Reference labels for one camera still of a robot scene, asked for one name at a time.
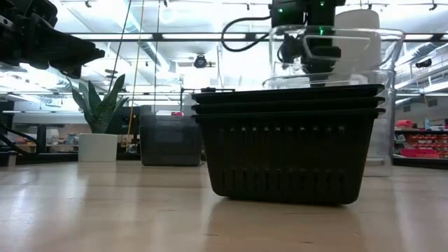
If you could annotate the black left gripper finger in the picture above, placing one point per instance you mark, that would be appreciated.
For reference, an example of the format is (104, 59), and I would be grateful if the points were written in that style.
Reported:
(71, 71)
(73, 49)

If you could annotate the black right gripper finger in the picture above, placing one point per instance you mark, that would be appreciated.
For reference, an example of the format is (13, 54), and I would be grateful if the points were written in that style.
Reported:
(290, 49)
(322, 59)

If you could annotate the black perforated basket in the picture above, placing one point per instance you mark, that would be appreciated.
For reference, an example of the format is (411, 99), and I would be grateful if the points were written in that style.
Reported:
(287, 91)
(280, 164)
(287, 105)

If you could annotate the clear plastic bin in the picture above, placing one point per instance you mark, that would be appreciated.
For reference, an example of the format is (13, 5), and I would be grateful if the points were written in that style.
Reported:
(385, 49)
(388, 82)
(379, 147)

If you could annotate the shelf with red boxes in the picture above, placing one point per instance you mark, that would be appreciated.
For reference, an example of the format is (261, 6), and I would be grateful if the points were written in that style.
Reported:
(421, 145)

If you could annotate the green snake plant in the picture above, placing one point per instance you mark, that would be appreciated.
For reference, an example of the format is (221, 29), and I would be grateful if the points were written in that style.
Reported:
(101, 108)

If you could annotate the white plant pot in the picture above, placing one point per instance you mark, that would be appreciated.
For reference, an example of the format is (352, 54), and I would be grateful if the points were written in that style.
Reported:
(98, 147)

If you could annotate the round black ceiling fixture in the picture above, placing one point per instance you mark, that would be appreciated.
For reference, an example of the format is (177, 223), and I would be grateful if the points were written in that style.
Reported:
(200, 61)

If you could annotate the smoky grey plastic bin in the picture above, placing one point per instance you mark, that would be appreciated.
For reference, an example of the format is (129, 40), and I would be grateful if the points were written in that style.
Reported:
(169, 154)

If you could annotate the black aluminium frame rail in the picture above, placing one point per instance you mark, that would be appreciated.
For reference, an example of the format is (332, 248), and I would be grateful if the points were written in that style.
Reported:
(420, 161)
(42, 157)

